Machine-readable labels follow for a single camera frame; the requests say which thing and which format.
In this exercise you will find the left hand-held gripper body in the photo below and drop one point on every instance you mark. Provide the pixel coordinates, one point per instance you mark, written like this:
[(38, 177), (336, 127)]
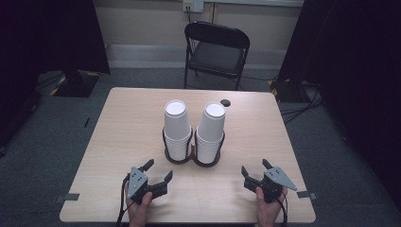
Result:
[(137, 183)]

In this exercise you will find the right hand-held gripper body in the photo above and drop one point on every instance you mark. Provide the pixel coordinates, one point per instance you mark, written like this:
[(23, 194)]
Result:
[(276, 179)]

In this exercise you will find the stack of white paper cups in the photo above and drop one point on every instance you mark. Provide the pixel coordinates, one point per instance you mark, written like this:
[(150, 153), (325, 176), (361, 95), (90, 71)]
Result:
[(175, 126), (212, 129)]

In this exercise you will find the person's left hand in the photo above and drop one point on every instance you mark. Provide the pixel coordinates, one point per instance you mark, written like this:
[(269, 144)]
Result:
[(138, 213)]

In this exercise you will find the person's right hand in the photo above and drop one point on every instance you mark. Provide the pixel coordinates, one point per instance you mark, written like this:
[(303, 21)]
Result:
[(268, 213)]

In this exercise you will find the grey tape strip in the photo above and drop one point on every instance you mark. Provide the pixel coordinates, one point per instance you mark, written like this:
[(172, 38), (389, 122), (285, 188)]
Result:
[(67, 197), (307, 195)]

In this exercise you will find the small black floor tape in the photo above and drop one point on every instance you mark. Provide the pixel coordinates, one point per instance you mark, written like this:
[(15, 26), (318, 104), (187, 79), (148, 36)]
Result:
[(87, 122)]

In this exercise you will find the black round table grommet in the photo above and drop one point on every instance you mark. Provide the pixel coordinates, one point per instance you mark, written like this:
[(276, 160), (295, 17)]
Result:
[(225, 102)]

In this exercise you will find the black stand base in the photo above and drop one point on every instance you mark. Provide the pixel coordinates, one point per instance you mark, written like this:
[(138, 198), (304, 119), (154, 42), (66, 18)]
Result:
[(285, 91), (75, 84)]

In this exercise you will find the black folding chair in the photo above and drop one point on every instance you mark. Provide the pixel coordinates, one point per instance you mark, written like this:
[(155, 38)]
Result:
[(217, 56)]

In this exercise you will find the dark curtain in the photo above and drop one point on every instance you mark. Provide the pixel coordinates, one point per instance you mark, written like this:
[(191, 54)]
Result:
[(356, 78), (47, 38)]

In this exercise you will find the white wall socket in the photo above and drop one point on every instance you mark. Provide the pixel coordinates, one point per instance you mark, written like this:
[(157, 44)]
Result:
[(193, 5)]

